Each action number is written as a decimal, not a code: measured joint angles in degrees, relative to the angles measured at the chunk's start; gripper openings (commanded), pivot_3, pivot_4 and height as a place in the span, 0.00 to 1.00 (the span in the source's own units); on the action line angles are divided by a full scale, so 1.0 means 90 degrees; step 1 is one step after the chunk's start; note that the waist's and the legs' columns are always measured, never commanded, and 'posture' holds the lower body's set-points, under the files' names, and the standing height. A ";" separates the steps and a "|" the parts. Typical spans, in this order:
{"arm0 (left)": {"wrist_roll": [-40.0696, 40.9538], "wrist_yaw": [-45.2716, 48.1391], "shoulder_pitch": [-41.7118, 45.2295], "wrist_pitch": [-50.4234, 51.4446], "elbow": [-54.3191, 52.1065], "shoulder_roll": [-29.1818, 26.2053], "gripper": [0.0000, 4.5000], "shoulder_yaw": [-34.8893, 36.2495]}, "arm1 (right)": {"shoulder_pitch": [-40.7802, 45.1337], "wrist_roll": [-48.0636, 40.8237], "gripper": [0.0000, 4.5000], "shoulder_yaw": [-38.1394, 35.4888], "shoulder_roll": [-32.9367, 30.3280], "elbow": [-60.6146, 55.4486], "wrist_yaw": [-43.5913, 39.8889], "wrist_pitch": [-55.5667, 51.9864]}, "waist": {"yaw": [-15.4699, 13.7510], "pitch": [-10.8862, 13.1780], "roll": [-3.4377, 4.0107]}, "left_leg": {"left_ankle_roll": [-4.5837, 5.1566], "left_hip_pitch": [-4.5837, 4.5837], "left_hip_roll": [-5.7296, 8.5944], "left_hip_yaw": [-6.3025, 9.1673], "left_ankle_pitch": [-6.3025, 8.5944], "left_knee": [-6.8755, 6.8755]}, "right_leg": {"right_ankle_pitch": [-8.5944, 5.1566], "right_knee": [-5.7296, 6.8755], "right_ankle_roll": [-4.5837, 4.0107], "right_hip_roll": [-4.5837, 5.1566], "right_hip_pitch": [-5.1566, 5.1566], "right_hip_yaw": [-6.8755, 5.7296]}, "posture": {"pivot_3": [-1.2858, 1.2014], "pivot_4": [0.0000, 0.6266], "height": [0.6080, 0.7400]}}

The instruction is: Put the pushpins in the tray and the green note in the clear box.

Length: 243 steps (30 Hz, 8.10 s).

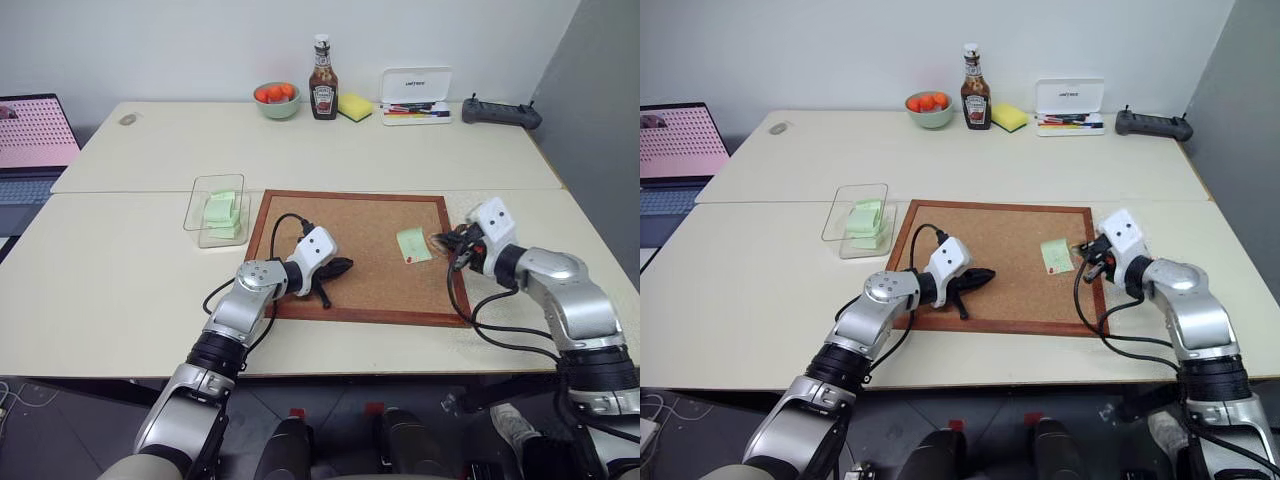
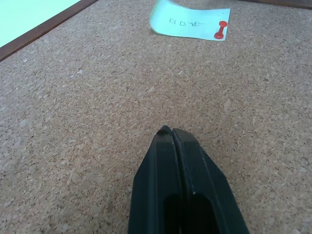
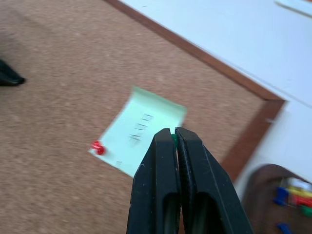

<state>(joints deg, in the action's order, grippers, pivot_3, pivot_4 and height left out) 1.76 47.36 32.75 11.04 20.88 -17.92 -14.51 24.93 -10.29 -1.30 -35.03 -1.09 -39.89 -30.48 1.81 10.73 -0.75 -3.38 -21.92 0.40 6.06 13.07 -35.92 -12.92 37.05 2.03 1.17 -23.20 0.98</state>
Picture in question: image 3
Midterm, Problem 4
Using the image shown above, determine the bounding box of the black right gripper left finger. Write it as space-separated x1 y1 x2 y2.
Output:
126 128 182 234

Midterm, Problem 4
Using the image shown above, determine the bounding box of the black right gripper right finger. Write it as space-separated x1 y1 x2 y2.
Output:
175 127 254 234

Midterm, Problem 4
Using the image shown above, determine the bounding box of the blue pushpin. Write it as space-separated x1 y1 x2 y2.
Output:
276 222 293 234
273 187 290 207

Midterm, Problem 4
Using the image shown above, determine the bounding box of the red pushpin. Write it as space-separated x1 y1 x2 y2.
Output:
90 140 108 156

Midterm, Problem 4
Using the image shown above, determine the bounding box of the green sticky note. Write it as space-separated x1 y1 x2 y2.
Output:
87 86 188 178

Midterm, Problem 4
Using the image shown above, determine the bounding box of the brown bowl of push pins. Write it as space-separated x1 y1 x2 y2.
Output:
240 163 312 234

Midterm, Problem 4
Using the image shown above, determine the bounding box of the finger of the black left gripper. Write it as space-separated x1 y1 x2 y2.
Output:
0 59 27 87

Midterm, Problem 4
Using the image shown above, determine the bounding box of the clear plastic pushpin box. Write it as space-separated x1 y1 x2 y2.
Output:
279 177 312 209

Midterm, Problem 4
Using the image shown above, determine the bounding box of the cork board with wooden frame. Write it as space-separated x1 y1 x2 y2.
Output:
0 0 286 234

